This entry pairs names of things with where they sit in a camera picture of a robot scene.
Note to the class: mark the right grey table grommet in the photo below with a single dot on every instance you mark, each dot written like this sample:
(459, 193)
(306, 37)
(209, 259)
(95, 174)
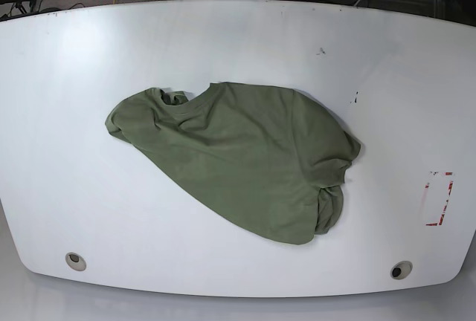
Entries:
(401, 270)

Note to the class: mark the grey table grommet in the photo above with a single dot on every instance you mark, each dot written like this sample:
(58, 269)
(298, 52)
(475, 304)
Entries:
(75, 262)
(401, 270)

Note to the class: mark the red tape rectangle marking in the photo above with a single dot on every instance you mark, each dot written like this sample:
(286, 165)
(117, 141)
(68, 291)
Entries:
(436, 197)

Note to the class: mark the green T-shirt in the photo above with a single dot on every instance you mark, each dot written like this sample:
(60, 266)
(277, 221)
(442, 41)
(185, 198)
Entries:
(268, 159)

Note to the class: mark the left grey table grommet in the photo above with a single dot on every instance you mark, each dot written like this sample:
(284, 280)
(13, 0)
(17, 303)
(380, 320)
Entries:
(75, 262)

